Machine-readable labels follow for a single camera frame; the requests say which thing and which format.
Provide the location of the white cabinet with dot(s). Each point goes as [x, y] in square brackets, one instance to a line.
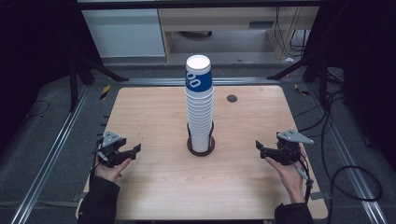
[124, 32]

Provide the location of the stack of paper cups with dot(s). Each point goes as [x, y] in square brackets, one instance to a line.
[199, 109]

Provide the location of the person's right hand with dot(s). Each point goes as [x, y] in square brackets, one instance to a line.
[291, 177]

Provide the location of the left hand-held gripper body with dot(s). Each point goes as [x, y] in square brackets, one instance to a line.
[109, 139]

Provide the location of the dark round table grommet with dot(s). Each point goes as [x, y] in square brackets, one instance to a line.
[232, 98]

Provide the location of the person's left hand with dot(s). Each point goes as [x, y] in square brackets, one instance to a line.
[109, 172]

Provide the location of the black metal stand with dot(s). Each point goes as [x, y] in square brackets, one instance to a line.
[323, 81]
[73, 87]

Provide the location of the yellow black tape strip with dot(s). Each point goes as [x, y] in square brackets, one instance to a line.
[300, 90]
[105, 91]

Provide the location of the grey table bracket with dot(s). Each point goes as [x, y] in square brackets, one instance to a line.
[320, 195]
[77, 196]

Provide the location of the metal floor rail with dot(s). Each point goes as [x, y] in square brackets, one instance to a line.
[345, 155]
[46, 158]

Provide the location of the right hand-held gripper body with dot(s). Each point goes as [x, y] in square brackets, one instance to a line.
[289, 149]

